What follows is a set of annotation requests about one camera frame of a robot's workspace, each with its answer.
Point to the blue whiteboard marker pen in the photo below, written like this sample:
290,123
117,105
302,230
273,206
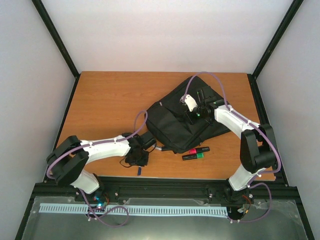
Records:
139,171

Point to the black student backpack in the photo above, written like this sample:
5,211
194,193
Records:
169,123

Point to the green highlighter marker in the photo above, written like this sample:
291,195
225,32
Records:
192,156

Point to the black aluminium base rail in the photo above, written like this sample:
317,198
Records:
211,191

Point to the pink highlighter marker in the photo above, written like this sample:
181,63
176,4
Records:
199,150

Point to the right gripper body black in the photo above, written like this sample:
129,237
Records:
193,120

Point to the light blue cable duct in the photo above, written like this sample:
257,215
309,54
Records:
136,210

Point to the left black frame post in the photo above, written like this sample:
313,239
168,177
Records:
46,19

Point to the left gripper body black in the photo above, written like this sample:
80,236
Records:
138,160

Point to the green lit circuit board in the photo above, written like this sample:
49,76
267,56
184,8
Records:
102,201

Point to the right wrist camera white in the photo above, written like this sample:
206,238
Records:
189,101

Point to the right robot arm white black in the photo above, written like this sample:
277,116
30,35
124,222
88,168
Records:
258,150

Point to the right black frame post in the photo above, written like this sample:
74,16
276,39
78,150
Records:
277,36

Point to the black frame post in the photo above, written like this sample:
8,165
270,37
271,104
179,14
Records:
277,36
46,19

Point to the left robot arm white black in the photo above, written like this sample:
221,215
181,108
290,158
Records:
66,164

